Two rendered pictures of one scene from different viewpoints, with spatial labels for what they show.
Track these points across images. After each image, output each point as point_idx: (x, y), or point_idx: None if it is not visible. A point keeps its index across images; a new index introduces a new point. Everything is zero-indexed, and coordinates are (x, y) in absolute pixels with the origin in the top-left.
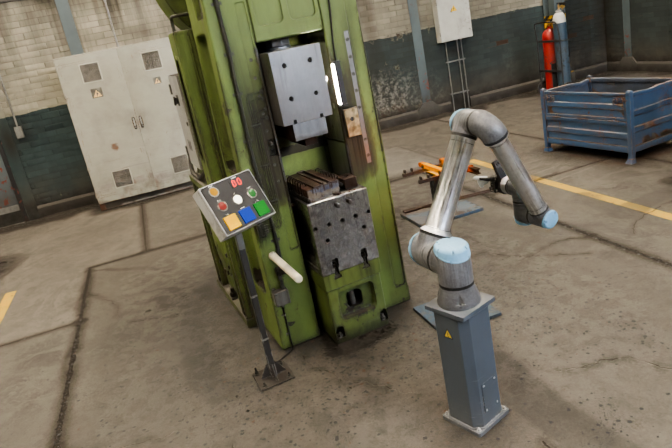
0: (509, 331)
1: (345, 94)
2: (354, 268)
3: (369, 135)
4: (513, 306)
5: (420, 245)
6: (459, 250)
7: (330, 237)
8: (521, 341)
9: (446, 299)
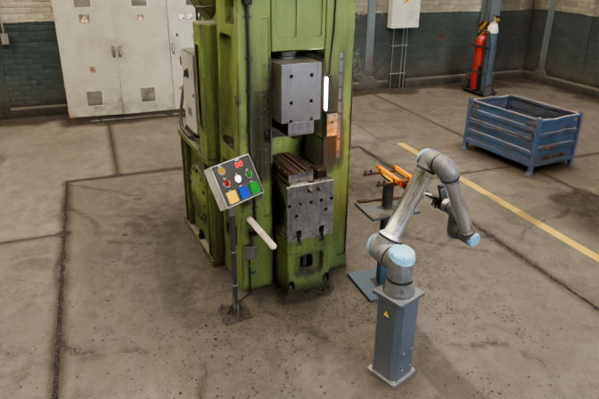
0: (420, 307)
1: (331, 102)
2: (311, 240)
3: (341, 136)
4: (425, 286)
5: (377, 245)
6: (408, 257)
7: (299, 214)
8: (429, 317)
9: (390, 289)
